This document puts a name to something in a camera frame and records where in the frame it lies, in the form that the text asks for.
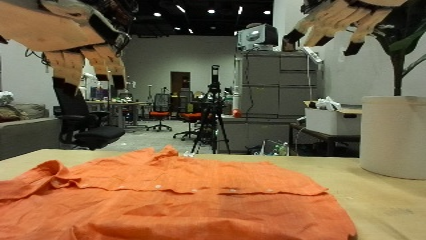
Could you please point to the black camera tripod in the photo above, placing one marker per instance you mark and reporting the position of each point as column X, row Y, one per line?
column 213, row 116

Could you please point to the copper kettle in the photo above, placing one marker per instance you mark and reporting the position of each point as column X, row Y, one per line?
column 287, row 46

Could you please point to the green leafy plant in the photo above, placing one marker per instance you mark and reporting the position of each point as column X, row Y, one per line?
column 399, row 50

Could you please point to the green bottles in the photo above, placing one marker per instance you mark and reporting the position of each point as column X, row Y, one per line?
column 279, row 149

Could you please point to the white round planter pot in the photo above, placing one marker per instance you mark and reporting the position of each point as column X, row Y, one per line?
column 392, row 136

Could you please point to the tall grey filing cabinet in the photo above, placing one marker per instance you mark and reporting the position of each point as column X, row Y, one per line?
column 274, row 86

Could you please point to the grey monitor box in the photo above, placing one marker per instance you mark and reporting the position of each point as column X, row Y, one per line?
column 257, row 35

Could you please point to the ceiling light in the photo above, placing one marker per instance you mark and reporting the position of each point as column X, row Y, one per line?
column 157, row 14
column 179, row 8
column 266, row 12

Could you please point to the orange button shirt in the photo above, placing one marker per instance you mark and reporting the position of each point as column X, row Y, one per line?
column 177, row 200

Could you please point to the brown door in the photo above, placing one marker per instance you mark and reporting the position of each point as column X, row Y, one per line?
column 179, row 81

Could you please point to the brown sofa cushion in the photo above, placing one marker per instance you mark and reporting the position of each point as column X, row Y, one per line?
column 21, row 111

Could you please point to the white cardboard box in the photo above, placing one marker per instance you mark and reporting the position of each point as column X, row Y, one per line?
column 330, row 121

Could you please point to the dark side table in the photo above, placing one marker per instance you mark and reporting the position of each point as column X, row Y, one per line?
column 327, row 138

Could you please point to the small red ball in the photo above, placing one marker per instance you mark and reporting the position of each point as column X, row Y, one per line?
column 235, row 113

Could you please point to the grey sofa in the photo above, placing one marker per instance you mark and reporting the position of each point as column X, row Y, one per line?
column 26, row 136

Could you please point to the black office chair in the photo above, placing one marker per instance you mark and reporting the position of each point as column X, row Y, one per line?
column 94, row 133

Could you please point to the white power strip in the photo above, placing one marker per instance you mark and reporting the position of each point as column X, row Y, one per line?
column 312, row 55

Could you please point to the orange seat office chair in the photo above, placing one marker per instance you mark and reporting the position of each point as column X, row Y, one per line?
column 159, row 114
column 190, row 116

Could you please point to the low grey cabinet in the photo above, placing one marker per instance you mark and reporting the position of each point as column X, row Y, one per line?
column 253, row 133

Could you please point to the wooden office desk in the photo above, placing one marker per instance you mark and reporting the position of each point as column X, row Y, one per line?
column 119, row 105

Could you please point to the white plastic bag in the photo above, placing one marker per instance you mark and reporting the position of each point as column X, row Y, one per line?
column 327, row 103

